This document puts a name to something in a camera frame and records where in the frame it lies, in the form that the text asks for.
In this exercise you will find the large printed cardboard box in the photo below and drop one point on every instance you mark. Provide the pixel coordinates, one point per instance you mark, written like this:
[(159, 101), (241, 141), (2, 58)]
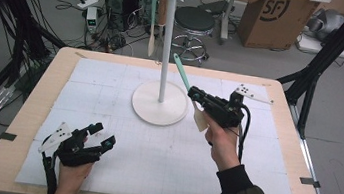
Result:
[(274, 23)]

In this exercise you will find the black tape strip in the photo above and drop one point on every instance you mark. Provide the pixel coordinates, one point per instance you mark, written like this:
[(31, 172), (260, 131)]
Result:
[(309, 182), (8, 136)]

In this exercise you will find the person's right hand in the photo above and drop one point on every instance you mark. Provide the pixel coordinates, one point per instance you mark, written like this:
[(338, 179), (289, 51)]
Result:
[(224, 147)]

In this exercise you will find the white power strip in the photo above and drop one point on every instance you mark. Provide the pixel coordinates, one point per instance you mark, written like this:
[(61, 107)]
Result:
[(87, 3)]

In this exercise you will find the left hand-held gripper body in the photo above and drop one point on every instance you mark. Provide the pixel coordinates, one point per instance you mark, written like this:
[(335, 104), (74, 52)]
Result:
[(75, 155)]

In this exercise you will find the wooden table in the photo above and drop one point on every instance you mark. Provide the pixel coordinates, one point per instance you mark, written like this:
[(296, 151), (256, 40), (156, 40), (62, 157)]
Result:
[(44, 93)]

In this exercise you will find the white gridded mat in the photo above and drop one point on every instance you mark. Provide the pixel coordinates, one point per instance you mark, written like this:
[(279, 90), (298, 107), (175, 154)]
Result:
[(151, 161)]

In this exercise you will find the white device with green display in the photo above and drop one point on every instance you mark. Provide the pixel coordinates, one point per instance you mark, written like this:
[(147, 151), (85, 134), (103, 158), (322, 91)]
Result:
[(91, 19)]

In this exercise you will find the black round stool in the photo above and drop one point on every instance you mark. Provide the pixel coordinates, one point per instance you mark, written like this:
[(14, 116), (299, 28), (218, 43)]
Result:
[(194, 18)]

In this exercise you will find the person's left hand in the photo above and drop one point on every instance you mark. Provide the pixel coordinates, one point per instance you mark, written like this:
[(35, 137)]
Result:
[(69, 181)]

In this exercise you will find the white utensil stand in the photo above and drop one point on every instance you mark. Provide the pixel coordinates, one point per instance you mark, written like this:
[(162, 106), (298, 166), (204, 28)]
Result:
[(158, 108)]

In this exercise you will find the grey metal stand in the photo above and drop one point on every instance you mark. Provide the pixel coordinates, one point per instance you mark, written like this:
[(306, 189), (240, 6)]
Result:
[(229, 17)]

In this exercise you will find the black computer tower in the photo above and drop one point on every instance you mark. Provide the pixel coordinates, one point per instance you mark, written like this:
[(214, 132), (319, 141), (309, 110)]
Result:
[(118, 2)]

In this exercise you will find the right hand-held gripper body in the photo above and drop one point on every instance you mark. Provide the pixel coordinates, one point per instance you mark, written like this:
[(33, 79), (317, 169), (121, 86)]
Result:
[(221, 112)]

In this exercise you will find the white flat board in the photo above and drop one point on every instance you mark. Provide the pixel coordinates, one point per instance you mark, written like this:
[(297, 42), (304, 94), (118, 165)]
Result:
[(331, 49)]

